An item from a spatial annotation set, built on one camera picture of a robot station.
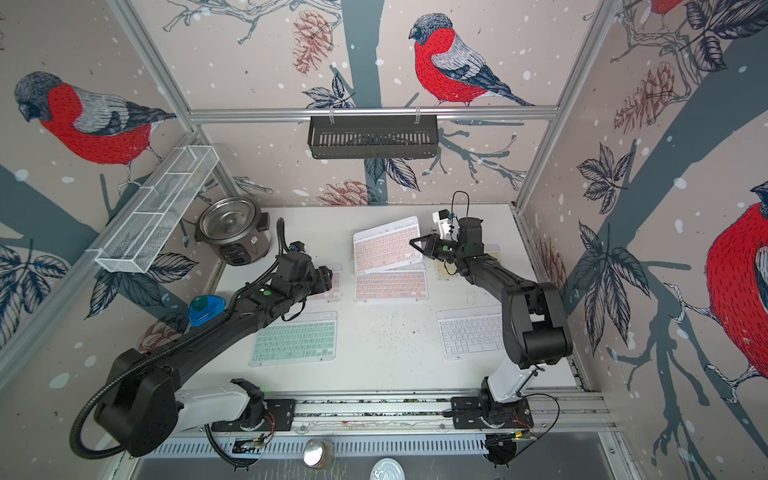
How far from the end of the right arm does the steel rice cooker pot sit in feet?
1.89

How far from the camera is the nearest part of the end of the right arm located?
73 centimetres

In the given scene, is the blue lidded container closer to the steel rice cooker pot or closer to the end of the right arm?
the steel rice cooker pot

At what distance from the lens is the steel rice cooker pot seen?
937mm
